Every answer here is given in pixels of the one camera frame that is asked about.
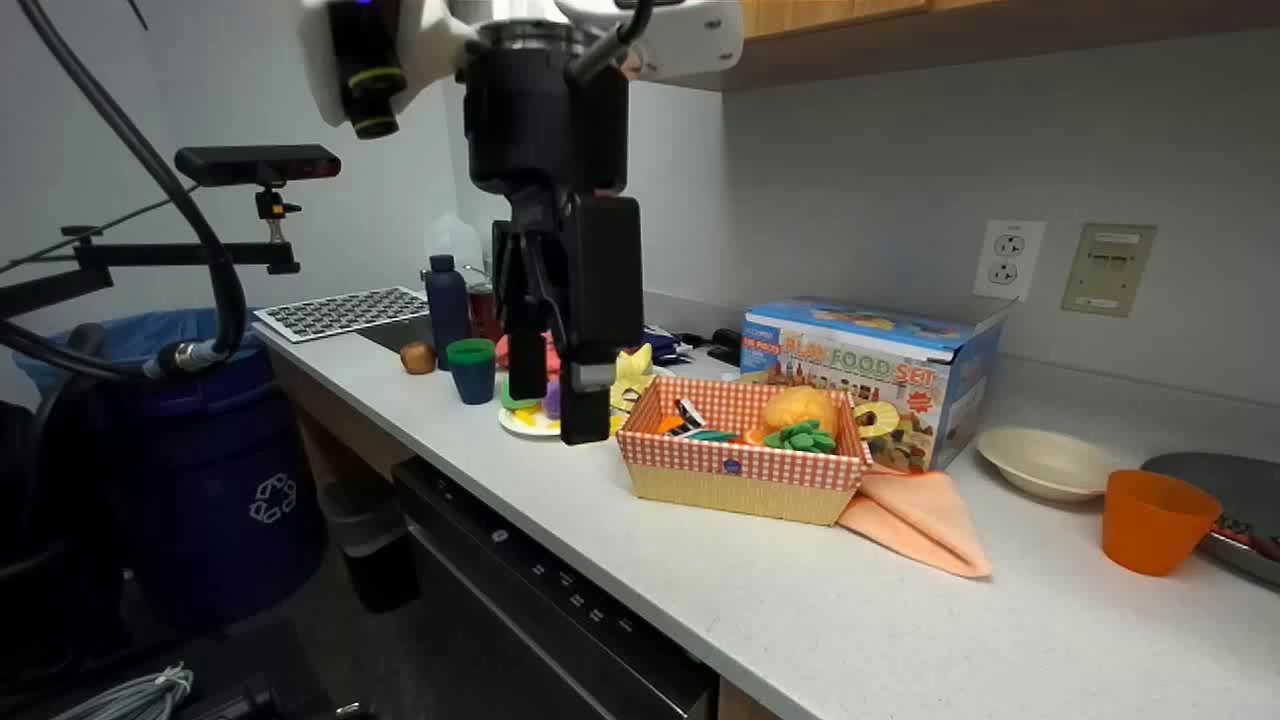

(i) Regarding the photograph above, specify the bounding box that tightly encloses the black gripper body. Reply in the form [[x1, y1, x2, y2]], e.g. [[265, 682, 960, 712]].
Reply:
[[460, 16, 631, 240]]

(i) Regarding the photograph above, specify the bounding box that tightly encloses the dark red jar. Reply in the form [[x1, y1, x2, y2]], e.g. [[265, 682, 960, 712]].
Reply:
[[469, 279, 509, 339]]

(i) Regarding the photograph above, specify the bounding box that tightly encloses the green cup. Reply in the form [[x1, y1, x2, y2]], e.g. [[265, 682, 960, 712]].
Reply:
[[445, 334, 500, 407]]

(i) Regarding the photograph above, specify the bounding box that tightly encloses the dark blue bottle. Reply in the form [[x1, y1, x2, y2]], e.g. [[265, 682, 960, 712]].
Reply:
[[422, 253, 472, 357]]

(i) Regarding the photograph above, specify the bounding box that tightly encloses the clear plastic bottle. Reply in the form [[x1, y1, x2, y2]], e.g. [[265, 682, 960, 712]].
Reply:
[[424, 213, 492, 289]]

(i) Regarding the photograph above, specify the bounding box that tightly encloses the white plate with toys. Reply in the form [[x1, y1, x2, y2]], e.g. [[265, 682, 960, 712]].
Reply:
[[496, 397, 574, 443]]

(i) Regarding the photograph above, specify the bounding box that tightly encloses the yellow plush toy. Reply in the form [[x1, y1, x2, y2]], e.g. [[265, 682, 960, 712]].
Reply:
[[603, 339, 661, 438]]

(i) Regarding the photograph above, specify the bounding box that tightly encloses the multicolour toy food piece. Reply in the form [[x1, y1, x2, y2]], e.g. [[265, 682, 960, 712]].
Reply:
[[653, 397, 746, 448]]

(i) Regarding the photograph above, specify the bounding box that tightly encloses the white gridded tray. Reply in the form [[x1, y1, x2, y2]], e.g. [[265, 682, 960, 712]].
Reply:
[[252, 282, 431, 346]]

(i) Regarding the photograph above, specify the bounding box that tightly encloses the orange plush pineapple toy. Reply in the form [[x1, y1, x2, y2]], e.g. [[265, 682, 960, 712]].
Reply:
[[756, 382, 846, 438]]

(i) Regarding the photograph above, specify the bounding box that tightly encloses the checkered cardboard basket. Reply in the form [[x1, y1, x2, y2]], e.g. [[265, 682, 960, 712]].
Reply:
[[614, 374, 877, 526]]

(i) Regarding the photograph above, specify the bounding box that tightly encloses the green leafy toy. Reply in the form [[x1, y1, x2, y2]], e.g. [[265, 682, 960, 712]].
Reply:
[[759, 414, 839, 457]]

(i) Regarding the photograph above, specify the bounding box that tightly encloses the blue toy food box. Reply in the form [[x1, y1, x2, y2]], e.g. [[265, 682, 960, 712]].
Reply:
[[738, 294, 1012, 472]]

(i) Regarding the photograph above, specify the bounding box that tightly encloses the small dark waste bin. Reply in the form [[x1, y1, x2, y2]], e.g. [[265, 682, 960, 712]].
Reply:
[[317, 472, 424, 617]]

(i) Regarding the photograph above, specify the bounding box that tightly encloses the black dishwasher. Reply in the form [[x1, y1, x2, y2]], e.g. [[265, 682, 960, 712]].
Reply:
[[391, 457, 725, 720]]

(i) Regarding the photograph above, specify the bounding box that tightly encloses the yellow pineapple slice toy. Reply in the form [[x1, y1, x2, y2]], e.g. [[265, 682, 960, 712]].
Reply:
[[854, 400, 906, 443]]

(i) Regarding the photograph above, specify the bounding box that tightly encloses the blue recycling bin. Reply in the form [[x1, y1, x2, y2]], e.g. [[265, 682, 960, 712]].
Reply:
[[11, 309, 332, 631]]

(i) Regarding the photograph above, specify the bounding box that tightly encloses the orange cloth napkin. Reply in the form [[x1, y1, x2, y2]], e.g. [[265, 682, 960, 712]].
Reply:
[[836, 465, 995, 579]]

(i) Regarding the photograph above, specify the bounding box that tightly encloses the white power outlet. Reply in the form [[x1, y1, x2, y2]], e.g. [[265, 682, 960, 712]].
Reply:
[[974, 216, 1047, 305]]

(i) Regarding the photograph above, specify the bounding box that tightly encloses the beige bowl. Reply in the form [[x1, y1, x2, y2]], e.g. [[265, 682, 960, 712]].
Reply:
[[974, 425, 1134, 505]]

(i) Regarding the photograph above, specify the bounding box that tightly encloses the orange plastic cup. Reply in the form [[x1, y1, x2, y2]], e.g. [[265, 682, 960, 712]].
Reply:
[[1099, 466, 1224, 579]]

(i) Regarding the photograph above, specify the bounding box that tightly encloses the gray plate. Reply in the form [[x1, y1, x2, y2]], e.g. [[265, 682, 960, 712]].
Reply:
[[1139, 448, 1280, 591]]

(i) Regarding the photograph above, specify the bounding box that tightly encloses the dark red small item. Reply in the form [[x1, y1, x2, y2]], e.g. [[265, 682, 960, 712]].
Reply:
[[1205, 517, 1280, 560]]

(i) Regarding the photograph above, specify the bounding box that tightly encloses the black stereo camera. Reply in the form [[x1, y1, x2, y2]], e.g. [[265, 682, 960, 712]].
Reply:
[[173, 141, 344, 187]]

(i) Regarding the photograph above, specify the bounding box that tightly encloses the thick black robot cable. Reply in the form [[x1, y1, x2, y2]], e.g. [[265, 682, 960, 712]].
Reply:
[[0, 0, 257, 391]]

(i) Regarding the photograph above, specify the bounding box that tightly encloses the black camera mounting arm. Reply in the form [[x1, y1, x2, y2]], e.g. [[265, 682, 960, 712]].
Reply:
[[0, 184, 306, 323]]

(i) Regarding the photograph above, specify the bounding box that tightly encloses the wooden wall cabinet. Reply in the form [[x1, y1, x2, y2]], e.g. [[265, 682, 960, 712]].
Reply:
[[694, 0, 1280, 97]]

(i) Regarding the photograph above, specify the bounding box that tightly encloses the beige wall switch plate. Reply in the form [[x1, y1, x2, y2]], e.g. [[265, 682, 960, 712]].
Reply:
[[1060, 218, 1160, 318]]

